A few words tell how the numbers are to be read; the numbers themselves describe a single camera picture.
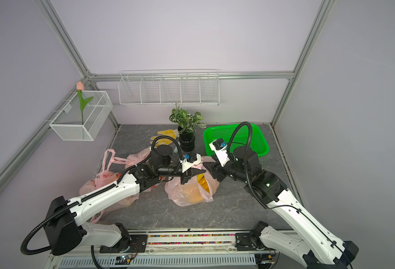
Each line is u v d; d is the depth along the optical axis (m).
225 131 1.04
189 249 0.74
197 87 1.04
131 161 0.85
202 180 0.67
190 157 0.58
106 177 0.79
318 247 0.38
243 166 0.45
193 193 0.79
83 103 0.84
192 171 0.63
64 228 0.38
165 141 1.11
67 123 0.77
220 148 0.54
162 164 0.58
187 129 0.87
